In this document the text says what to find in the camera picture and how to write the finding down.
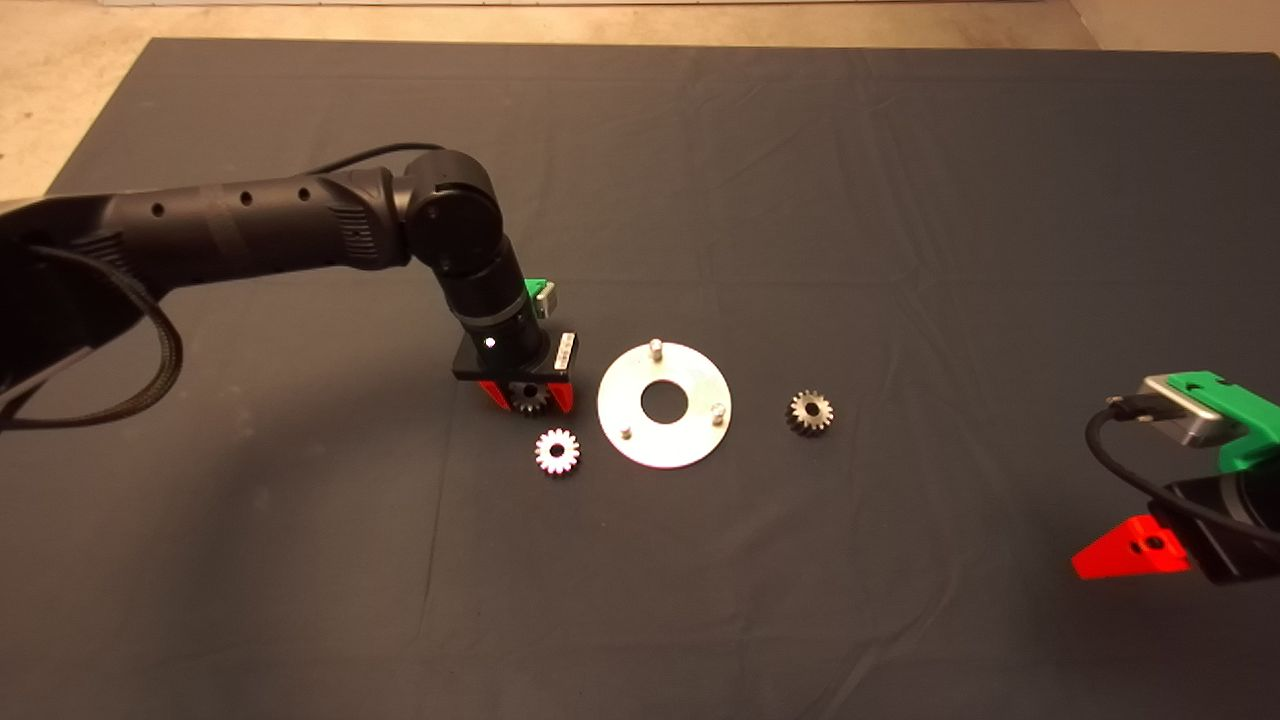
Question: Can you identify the green right camera mount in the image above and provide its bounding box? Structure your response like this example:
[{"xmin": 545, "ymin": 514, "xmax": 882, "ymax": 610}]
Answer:
[{"xmin": 1168, "ymin": 370, "xmax": 1280, "ymax": 473}]

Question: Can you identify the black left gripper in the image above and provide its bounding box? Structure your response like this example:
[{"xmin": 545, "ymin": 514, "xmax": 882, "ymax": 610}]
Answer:
[{"xmin": 452, "ymin": 330, "xmax": 580, "ymax": 415}]

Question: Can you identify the round metal carrier plate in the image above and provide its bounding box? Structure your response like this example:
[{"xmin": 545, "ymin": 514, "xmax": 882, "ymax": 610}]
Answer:
[{"xmin": 597, "ymin": 339, "xmax": 734, "ymax": 470}]

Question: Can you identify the thin black left camera cable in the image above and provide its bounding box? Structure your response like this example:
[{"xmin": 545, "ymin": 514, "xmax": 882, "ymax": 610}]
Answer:
[{"xmin": 305, "ymin": 142, "xmax": 448, "ymax": 176}]

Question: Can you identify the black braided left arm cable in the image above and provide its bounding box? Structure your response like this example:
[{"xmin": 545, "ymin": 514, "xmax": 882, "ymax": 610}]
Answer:
[{"xmin": 0, "ymin": 245, "xmax": 185, "ymax": 431}]

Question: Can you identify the dark grey table cloth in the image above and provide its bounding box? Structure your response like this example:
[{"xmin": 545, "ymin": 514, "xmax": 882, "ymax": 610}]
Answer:
[{"xmin": 0, "ymin": 38, "xmax": 1280, "ymax": 720}]

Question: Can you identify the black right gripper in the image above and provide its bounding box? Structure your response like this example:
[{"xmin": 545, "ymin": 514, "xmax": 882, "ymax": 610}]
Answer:
[{"xmin": 1071, "ymin": 472, "xmax": 1247, "ymax": 586}]

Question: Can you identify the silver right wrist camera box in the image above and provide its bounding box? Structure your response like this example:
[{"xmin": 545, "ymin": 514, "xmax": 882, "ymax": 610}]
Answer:
[{"xmin": 1140, "ymin": 374, "xmax": 1251, "ymax": 448}]

